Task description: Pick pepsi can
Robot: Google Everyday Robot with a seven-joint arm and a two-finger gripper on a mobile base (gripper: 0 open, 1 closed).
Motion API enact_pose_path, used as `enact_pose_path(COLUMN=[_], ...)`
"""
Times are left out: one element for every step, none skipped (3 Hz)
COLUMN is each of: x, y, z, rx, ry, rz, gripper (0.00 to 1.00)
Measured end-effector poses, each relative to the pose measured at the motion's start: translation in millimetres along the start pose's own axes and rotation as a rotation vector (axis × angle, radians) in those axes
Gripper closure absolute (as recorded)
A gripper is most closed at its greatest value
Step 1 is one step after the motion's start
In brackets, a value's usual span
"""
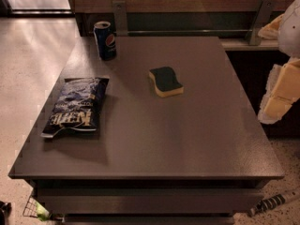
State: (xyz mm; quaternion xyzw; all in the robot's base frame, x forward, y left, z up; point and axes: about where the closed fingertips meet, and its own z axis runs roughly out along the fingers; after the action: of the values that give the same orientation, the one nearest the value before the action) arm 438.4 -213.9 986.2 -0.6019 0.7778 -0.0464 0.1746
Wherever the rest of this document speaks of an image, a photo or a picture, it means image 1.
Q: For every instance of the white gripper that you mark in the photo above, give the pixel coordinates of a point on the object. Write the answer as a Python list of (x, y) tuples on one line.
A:
[(291, 32)]

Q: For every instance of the blue pepsi can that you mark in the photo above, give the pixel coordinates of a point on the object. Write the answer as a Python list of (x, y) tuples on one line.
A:
[(105, 40)]

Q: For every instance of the yellow green sponge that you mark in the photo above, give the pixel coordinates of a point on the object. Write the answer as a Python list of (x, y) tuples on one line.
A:
[(165, 82)]

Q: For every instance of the dark grey drawer cabinet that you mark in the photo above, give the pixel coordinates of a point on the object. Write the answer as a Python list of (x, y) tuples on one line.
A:
[(190, 159)]

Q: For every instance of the striped stick on floor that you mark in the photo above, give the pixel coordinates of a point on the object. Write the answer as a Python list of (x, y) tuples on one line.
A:
[(275, 201)]

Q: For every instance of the dark blue chip bag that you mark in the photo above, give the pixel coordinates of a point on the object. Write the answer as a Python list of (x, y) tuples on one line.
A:
[(78, 106)]

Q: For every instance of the right metal rail bracket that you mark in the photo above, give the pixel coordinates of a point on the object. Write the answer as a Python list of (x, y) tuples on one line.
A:
[(263, 16)]

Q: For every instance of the metal rail bracket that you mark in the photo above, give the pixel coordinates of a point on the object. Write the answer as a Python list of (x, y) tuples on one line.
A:
[(263, 16), (120, 17)]

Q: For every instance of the horizontal metal rail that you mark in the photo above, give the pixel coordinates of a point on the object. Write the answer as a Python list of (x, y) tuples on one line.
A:
[(202, 32)]

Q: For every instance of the left metal rail bracket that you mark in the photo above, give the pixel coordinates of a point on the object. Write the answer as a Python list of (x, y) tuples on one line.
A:
[(120, 17)]

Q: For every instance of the wire basket with green item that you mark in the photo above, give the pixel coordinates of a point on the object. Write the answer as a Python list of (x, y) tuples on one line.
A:
[(34, 209)]

